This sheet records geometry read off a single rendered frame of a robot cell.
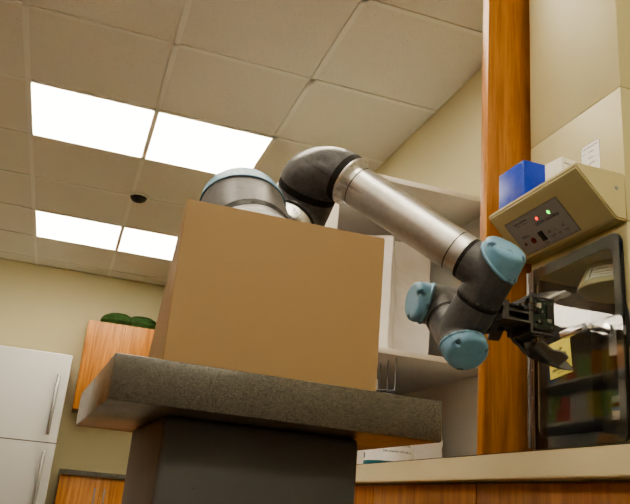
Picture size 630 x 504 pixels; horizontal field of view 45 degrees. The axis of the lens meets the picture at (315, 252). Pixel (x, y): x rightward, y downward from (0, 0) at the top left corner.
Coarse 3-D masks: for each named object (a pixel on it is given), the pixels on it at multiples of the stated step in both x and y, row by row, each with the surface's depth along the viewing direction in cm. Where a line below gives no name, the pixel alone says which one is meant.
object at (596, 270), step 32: (576, 256) 157; (608, 256) 147; (544, 288) 166; (576, 288) 155; (608, 288) 145; (576, 320) 153; (608, 320) 143; (576, 352) 151; (608, 352) 142; (544, 384) 160; (576, 384) 149; (608, 384) 140; (544, 416) 158; (576, 416) 147; (608, 416) 139; (544, 448) 156
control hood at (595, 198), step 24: (576, 168) 146; (600, 168) 148; (528, 192) 160; (552, 192) 154; (576, 192) 149; (600, 192) 146; (624, 192) 148; (504, 216) 170; (576, 216) 153; (600, 216) 148; (624, 216) 146; (576, 240) 158
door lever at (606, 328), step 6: (582, 324) 142; (588, 324) 141; (606, 324) 143; (564, 330) 148; (570, 330) 146; (576, 330) 144; (582, 330) 143; (588, 330) 142; (594, 330) 142; (600, 330) 142; (606, 330) 143; (564, 336) 148; (570, 336) 147; (606, 336) 143
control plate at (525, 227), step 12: (552, 204) 156; (528, 216) 164; (540, 216) 161; (552, 216) 158; (564, 216) 155; (516, 228) 169; (528, 228) 166; (540, 228) 163; (552, 228) 160; (564, 228) 157; (576, 228) 155; (516, 240) 171; (528, 240) 168; (540, 240) 165; (552, 240) 162; (528, 252) 170
